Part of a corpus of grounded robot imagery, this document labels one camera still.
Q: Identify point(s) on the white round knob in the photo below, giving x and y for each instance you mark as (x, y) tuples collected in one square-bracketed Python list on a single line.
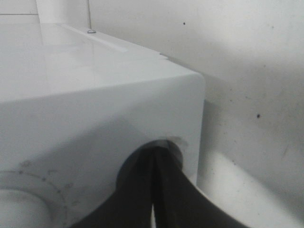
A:
[(19, 209)]

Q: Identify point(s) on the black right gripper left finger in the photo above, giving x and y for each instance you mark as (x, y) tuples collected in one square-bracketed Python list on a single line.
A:
[(130, 206)]

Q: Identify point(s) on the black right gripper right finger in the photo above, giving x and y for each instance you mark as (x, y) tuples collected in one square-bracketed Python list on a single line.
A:
[(178, 203)]

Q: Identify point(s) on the white microwave oven body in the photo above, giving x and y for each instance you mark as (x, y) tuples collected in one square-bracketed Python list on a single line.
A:
[(75, 104)]

